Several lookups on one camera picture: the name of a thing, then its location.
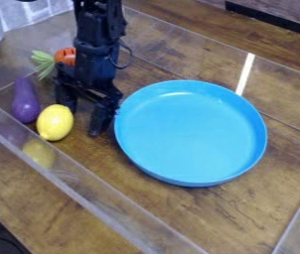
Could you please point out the grey patterned curtain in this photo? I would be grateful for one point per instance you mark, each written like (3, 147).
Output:
(20, 13)

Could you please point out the yellow toy lemon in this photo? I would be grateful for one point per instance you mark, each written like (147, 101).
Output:
(55, 122)

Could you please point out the orange toy carrot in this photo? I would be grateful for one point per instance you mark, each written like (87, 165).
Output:
(47, 61)

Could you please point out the clear acrylic enclosure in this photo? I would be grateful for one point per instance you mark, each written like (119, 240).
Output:
(93, 204)

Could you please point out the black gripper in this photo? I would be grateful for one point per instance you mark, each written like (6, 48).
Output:
(90, 78)

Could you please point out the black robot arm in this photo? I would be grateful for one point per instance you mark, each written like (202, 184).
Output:
(101, 26)

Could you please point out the purple toy eggplant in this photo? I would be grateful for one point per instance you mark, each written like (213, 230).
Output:
(26, 104)

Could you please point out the blue round tray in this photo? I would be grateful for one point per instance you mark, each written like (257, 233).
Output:
(190, 133)

